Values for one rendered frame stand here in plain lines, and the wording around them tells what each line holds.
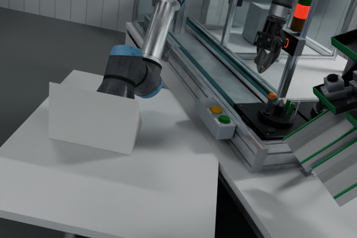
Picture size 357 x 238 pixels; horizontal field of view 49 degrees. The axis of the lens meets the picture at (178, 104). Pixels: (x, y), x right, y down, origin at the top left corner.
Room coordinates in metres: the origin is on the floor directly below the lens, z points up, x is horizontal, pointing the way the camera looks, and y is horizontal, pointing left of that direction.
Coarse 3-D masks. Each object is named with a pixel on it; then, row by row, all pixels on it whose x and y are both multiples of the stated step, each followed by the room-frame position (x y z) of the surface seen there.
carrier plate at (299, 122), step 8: (240, 104) 1.39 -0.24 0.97; (248, 104) 1.41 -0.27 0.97; (256, 104) 1.42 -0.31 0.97; (264, 104) 1.43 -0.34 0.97; (272, 104) 1.45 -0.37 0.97; (240, 112) 1.34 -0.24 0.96; (248, 112) 1.34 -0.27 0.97; (256, 112) 1.35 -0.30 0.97; (248, 120) 1.29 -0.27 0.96; (256, 120) 1.29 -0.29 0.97; (296, 120) 1.35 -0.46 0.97; (304, 120) 1.36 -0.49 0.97; (256, 128) 1.23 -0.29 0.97; (264, 128) 1.24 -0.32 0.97; (272, 128) 1.25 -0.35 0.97; (280, 128) 1.26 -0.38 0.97; (288, 128) 1.27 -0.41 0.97; (296, 128) 1.29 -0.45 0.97; (264, 136) 1.19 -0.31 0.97; (272, 136) 1.19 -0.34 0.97; (280, 136) 1.21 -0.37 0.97
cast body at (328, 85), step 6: (324, 78) 1.09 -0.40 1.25; (330, 78) 1.07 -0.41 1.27; (336, 78) 1.07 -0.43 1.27; (324, 84) 1.10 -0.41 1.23; (330, 84) 1.06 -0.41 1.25; (336, 84) 1.06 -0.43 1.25; (342, 84) 1.06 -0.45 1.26; (324, 90) 1.08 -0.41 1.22; (330, 90) 1.06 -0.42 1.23; (336, 90) 1.06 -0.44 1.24; (342, 90) 1.06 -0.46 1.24; (348, 90) 1.08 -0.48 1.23; (324, 96) 1.06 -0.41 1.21; (330, 96) 1.06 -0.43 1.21; (336, 96) 1.06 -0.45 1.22; (342, 96) 1.06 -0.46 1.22
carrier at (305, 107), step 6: (294, 102) 1.51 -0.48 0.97; (306, 102) 1.53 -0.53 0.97; (312, 102) 1.55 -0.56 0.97; (318, 102) 1.48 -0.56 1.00; (294, 108) 1.46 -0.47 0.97; (300, 108) 1.46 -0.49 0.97; (306, 108) 1.47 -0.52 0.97; (312, 108) 1.45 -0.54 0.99; (318, 108) 1.43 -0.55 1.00; (324, 108) 1.46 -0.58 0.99; (300, 114) 1.42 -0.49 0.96; (306, 114) 1.42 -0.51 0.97; (312, 114) 1.43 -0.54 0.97; (318, 114) 1.40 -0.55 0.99; (306, 120) 1.38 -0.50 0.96
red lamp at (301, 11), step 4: (300, 4) 1.55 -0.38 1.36; (296, 8) 1.55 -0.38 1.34; (300, 8) 1.54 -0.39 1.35; (304, 8) 1.53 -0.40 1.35; (308, 8) 1.54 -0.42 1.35; (296, 12) 1.54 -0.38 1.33; (300, 12) 1.54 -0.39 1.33; (304, 12) 1.53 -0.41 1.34; (296, 16) 1.54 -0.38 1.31; (300, 16) 1.53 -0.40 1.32; (304, 16) 1.54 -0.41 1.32
